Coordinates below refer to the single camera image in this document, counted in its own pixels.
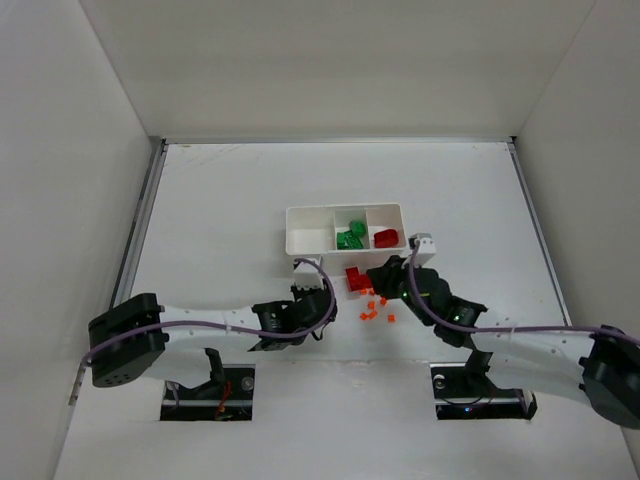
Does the green lego plate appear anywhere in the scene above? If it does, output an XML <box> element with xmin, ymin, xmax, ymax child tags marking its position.
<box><xmin>336</xmin><ymin>231</ymin><xmax>364</xmax><ymax>250</ymax></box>

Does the green lego brick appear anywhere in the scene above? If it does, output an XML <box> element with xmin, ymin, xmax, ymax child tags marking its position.
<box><xmin>349</xmin><ymin>220</ymin><xmax>367</xmax><ymax>238</ymax></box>

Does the white three-compartment container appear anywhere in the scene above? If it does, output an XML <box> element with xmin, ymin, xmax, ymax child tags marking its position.
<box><xmin>285</xmin><ymin>203</ymin><xmax>407</xmax><ymax>266</ymax></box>

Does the red rounded lego brick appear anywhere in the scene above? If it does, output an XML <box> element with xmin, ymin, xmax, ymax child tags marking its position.
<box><xmin>373</xmin><ymin>228</ymin><xmax>400</xmax><ymax>249</ymax></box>

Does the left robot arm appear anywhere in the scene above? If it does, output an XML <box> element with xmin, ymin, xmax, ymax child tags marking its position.
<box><xmin>83</xmin><ymin>286</ymin><xmax>338</xmax><ymax>389</ymax></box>

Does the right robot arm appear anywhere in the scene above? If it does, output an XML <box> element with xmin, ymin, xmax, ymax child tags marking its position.
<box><xmin>366</xmin><ymin>255</ymin><xmax>639</xmax><ymax>430</ymax></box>

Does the red lego brick pile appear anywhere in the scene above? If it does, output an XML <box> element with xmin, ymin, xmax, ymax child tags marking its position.
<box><xmin>345</xmin><ymin>267</ymin><xmax>372</xmax><ymax>292</ymax></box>

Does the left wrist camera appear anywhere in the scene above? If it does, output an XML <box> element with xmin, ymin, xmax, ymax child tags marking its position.
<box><xmin>293</xmin><ymin>257</ymin><xmax>324</xmax><ymax>290</ymax></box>

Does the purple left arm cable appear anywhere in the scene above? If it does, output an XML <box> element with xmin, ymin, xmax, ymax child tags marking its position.
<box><xmin>82</xmin><ymin>257</ymin><xmax>337</xmax><ymax>369</ymax></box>

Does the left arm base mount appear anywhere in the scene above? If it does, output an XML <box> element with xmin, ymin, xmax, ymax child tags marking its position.
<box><xmin>159</xmin><ymin>348</ymin><xmax>256</xmax><ymax>422</ymax></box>

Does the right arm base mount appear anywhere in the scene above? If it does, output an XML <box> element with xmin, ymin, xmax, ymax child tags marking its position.
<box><xmin>430</xmin><ymin>352</ymin><xmax>538</xmax><ymax>421</ymax></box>

